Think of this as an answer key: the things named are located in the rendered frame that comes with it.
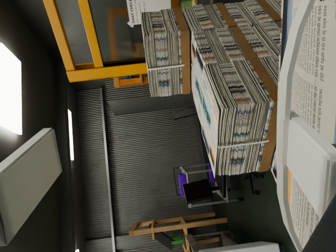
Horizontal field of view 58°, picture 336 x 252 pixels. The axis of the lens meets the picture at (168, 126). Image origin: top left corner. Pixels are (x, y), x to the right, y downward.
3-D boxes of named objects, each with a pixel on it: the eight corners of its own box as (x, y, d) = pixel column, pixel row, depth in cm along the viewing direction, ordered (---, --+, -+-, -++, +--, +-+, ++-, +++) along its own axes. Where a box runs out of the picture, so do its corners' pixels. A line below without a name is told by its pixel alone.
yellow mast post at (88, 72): (319, 54, 226) (69, 82, 217) (313, 48, 233) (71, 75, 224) (322, 43, 220) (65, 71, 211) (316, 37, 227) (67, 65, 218)
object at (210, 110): (216, 177, 127) (213, 178, 127) (202, 131, 148) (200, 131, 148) (221, 111, 102) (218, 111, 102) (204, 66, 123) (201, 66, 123)
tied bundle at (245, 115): (269, 171, 128) (216, 179, 127) (248, 125, 149) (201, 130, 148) (289, 101, 102) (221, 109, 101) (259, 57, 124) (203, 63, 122)
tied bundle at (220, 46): (247, 124, 150) (201, 130, 149) (231, 89, 171) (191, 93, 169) (260, 58, 123) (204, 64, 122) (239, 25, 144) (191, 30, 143)
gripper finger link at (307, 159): (328, 158, 12) (349, 157, 12) (281, 110, 18) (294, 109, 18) (322, 224, 13) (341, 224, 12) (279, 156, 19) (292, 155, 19)
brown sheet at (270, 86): (268, 171, 128) (258, 172, 128) (247, 125, 149) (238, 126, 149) (287, 100, 102) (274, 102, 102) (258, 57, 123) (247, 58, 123)
